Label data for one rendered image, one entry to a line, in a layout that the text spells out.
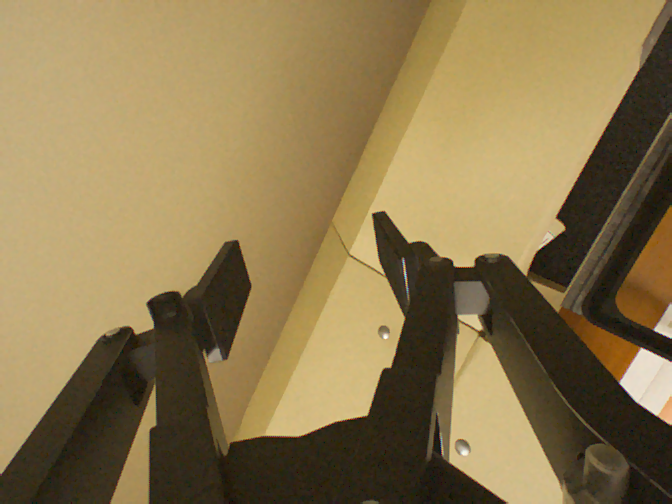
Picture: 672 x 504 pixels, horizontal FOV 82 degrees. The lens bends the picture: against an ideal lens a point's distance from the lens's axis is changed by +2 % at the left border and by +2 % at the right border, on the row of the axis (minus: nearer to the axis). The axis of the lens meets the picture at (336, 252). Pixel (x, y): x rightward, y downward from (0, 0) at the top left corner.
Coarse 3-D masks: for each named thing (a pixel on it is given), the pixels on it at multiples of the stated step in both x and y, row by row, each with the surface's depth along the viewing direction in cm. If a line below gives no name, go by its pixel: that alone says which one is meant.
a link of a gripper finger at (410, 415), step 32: (416, 288) 13; (448, 288) 12; (416, 320) 11; (448, 320) 11; (416, 352) 10; (448, 352) 11; (384, 384) 8; (416, 384) 8; (448, 384) 10; (384, 416) 7; (416, 416) 7; (448, 416) 10; (384, 448) 7; (416, 448) 6; (448, 448) 9; (352, 480) 6; (384, 480) 6; (416, 480) 6
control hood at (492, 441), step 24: (480, 336) 23; (480, 360) 23; (456, 384) 24; (480, 384) 22; (504, 384) 22; (456, 408) 23; (480, 408) 22; (504, 408) 22; (456, 432) 23; (480, 432) 22; (504, 432) 21; (528, 432) 21; (456, 456) 23; (480, 456) 22; (504, 456) 21; (528, 456) 21; (480, 480) 22; (504, 480) 21; (528, 480) 20; (552, 480) 20
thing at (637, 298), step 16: (656, 240) 43; (640, 256) 44; (656, 256) 43; (640, 272) 43; (656, 272) 43; (624, 288) 44; (640, 288) 43; (656, 288) 43; (624, 304) 44; (640, 304) 43; (656, 304) 42; (640, 320) 43; (656, 320) 42
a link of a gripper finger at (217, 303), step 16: (224, 256) 19; (240, 256) 21; (208, 272) 17; (224, 272) 17; (240, 272) 20; (208, 288) 15; (224, 288) 17; (240, 288) 20; (192, 304) 15; (208, 304) 15; (224, 304) 17; (240, 304) 19; (208, 320) 15; (224, 320) 16; (240, 320) 18; (208, 336) 15; (224, 336) 16; (208, 352) 15; (224, 352) 15
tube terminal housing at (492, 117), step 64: (448, 0) 33; (512, 0) 24; (576, 0) 22; (640, 0) 20; (448, 64) 26; (512, 64) 24; (576, 64) 22; (384, 128) 38; (448, 128) 26; (512, 128) 23; (576, 128) 21; (384, 192) 28; (448, 192) 25; (512, 192) 23; (320, 256) 45; (448, 256) 25; (512, 256) 22; (320, 320) 30; (384, 320) 27; (320, 384) 29
